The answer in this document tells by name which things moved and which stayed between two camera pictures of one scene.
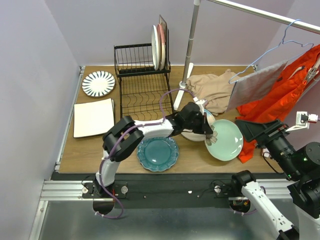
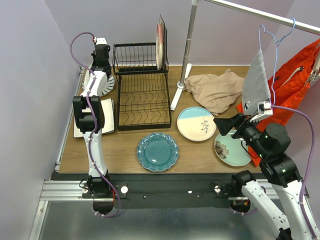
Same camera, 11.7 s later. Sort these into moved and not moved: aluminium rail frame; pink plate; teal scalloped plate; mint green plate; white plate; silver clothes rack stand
Moved: white plate; mint green plate
Not moved: silver clothes rack stand; aluminium rail frame; pink plate; teal scalloped plate
